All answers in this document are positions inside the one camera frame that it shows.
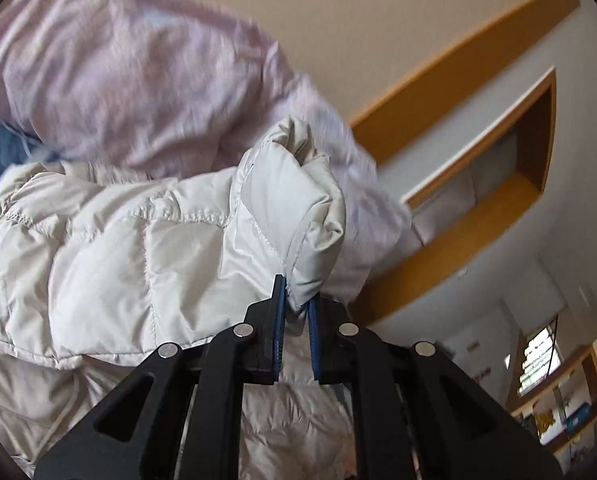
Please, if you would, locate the blue box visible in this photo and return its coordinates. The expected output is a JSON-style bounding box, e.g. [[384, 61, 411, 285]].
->
[[565, 402, 595, 428]]

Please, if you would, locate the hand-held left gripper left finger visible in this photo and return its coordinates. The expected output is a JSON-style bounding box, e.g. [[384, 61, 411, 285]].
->
[[33, 274, 286, 480]]

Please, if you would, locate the grey storage box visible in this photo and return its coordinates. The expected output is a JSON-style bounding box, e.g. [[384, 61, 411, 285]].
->
[[413, 175, 478, 247], [471, 135, 520, 197]]

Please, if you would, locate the white puffer jacket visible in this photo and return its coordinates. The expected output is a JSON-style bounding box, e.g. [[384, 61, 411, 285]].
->
[[0, 115, 359, 480]]

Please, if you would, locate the wooden wall trim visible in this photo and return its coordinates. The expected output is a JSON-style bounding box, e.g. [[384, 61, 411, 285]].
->
[[351, 0, 580, 162]]

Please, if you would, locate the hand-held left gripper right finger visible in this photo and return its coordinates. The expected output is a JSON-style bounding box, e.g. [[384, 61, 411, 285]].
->
[[306, 296, 564, 480]]

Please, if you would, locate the wooden wall niche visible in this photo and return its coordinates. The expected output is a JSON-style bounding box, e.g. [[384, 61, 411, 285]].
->
[[363, 67, 558, 327]]

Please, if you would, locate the pink floral duvet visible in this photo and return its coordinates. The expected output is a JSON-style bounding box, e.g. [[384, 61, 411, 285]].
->
[[0, 0, 425, 311]]

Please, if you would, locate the wooden bookshelf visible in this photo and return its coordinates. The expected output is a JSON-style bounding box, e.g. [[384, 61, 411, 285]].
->
[[509, 346, 597, 461]]

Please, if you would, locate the window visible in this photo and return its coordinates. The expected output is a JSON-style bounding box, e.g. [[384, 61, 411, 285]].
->
[[517, 325, 564, 395]]

